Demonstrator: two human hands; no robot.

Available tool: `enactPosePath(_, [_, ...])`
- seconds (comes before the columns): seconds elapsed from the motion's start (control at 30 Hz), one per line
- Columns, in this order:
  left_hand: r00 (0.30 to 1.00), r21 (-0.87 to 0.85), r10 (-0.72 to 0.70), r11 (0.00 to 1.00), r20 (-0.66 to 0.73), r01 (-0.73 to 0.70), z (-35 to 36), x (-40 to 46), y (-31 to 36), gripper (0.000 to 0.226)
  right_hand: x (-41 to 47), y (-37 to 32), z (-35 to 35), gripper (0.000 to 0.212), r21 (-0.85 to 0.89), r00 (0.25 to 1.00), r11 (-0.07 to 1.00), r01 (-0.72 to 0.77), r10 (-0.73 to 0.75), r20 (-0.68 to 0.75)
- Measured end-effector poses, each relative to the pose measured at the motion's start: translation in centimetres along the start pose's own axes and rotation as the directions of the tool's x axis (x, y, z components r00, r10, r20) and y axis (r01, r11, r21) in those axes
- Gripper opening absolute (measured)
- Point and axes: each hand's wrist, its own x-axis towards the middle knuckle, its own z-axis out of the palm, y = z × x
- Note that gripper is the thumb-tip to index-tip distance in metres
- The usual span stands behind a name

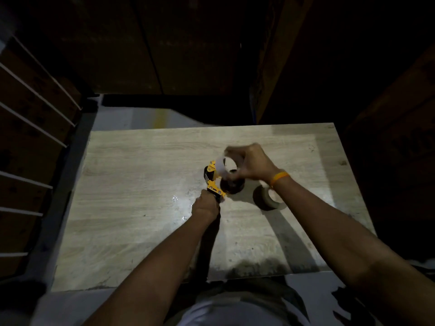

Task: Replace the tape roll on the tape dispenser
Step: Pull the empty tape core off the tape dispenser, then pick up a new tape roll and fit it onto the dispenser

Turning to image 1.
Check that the person's right forearm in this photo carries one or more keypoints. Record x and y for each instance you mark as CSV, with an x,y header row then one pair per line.
x,y
353,247

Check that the orange wristband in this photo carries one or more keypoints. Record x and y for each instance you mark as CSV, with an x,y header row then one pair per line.
x,y
279,177

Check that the yellow black tape dispenser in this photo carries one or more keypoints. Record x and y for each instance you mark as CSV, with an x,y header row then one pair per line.
x,y
219,181

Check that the person's left forearm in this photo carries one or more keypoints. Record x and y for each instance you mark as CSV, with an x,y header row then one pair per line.
x,y
153,273

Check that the white tape core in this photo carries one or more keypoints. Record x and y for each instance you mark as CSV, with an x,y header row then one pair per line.
x,y
225,167

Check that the brown packing tape roll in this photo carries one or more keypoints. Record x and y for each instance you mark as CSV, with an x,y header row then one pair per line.
x,y
268,198

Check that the white metal railing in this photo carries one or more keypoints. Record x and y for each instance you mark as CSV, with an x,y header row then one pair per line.
x,y
30,132

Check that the person's right fingers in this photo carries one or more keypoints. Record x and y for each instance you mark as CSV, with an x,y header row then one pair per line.
x,y
236,159

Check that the person's white shirt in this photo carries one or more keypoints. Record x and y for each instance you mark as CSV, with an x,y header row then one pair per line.
x,y
238,307

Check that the person's right hand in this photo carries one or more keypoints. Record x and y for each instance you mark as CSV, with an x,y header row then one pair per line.
x,y
253,163

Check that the person's left hand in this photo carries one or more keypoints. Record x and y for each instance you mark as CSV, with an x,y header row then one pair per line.
x,y
205,207

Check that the person's left fingers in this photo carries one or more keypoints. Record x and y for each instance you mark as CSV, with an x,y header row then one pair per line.
x,y
208,195

